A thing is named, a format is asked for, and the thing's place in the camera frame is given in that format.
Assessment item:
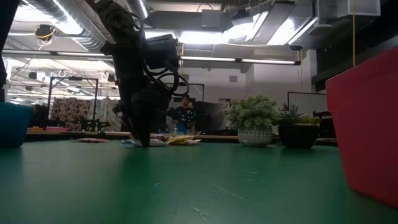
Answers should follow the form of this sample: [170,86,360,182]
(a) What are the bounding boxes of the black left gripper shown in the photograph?
[118,88,172,147]

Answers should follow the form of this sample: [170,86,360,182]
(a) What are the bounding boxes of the yellow candy bag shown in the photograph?
[166,134,195,146]

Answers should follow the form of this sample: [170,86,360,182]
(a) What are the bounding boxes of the pink flat candy wrapper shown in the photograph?
[76,138,111,144]

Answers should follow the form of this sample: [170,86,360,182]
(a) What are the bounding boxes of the white patterned cloth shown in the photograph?
[95,98,122,131]

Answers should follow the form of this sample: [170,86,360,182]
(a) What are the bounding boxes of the distant black robot arms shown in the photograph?
[77,118,111,131]

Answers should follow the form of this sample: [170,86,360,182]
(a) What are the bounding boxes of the person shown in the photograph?
[30,104,51,128]
[172,95,197,135]

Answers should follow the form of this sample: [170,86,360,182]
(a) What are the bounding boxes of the floral patterned cloth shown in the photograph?
[51,98,96,130]

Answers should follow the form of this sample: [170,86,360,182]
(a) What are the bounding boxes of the dark grey panel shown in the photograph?
[194,100,229,131]

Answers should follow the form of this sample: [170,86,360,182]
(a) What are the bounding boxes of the bushy pale green plant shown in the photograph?
[223,95,280,130]

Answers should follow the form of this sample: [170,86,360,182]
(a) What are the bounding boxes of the white patterned plant pot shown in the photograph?
[237,127,274,147]

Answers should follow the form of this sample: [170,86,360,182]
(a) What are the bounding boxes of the long ceiling light bar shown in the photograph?
[0,49,302,66]

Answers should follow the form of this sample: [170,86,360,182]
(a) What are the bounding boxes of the blue plastic bin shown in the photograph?
[0,102,34,149]

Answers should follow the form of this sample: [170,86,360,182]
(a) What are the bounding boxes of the grey ceiling box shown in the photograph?
[201,9,222,32]

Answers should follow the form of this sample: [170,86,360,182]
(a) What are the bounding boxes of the green spiky succulent plant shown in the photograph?
[275,101,305,126]

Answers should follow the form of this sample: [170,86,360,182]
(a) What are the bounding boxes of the black round plant pot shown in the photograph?
[277,123,321,149]

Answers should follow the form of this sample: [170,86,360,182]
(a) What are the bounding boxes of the black framed whiteboard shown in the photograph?
[287,91,328,116]

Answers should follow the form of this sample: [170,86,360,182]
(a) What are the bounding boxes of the yellow fruit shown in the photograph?
[298,115,322,125]

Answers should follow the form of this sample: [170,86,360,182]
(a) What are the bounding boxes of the black chair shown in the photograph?
[312,110,336,139]

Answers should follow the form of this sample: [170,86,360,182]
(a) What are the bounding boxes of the red plastic bin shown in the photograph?
[325,45,398,208]

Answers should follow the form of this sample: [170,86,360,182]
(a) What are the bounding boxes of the white ceiling unit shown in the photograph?
[337,0,382,17]

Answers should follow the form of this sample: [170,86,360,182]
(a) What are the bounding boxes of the tall black frame rig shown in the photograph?
[46,76,100,130]

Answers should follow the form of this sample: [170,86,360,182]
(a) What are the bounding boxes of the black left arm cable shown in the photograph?
[142,60,190,97]

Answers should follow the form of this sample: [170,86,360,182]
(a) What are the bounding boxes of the wide black frame rig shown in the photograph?
[178,82,205,103]

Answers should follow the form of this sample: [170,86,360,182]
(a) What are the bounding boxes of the silver round ceiling duct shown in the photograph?
[135,0,150,19]

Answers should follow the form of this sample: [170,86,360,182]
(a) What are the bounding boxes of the black ceiling camera yellow cable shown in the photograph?
[34,24,57,42]

